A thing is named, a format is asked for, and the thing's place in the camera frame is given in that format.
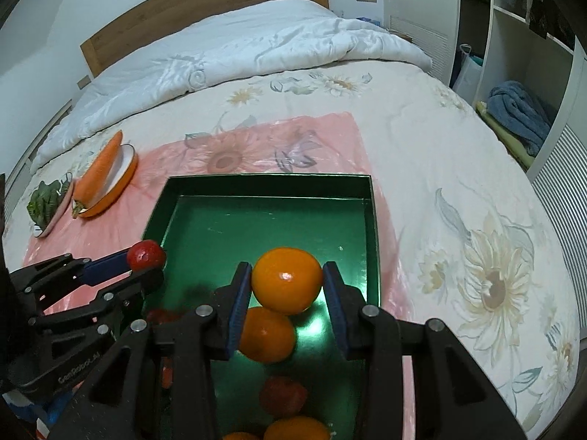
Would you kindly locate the pink plastic sheet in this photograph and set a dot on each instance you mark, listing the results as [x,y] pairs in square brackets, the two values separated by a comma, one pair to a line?
[257,142]

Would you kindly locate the white enamel plate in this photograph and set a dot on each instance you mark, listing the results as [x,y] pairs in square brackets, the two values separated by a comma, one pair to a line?
[57,217]

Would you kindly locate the dark hanging clothes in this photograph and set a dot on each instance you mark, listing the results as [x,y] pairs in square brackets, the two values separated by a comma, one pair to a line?
[550,9]

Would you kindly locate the white duvet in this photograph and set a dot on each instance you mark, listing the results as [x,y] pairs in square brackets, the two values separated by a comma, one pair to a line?
[229,46]

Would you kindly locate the carrot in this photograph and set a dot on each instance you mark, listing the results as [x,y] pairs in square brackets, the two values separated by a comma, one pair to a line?
[98,169]

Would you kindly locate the green leafy vegetable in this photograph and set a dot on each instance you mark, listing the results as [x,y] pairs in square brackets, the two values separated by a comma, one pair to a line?
[46,199]

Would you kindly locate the blue towel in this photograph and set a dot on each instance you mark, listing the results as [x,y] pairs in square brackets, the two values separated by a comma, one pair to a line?
[518,110]

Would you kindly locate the pale green folded cloth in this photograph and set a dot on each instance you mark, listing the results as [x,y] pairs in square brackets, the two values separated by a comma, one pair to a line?
[504,140]

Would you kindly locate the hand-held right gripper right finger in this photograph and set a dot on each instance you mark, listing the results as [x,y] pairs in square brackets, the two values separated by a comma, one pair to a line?
[334,311]

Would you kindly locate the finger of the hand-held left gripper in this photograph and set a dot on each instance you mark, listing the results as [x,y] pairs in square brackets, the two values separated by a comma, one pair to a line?
[110,266]
[114,305]

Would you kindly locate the green tray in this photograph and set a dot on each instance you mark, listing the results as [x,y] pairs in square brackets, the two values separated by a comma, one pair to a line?
[275,220]

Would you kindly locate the white bag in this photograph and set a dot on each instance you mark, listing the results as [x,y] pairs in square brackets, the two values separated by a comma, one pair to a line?
[467,73]

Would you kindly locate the orange rimmed plate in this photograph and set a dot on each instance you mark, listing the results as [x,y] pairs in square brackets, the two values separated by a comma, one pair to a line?
[121,169]

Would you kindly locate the small red apple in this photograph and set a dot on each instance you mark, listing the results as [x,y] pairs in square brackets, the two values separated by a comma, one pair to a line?
[167,371]
[283,396]
[146,254]

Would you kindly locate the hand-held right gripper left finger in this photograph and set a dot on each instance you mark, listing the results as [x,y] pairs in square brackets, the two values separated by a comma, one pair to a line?
[238,311]

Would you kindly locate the orange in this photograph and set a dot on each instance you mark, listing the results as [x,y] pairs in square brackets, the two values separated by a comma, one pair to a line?
[296,428]
[286,279]
[241,436]

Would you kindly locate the small blue box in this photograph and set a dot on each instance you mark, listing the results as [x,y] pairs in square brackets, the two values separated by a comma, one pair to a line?
[369,20]

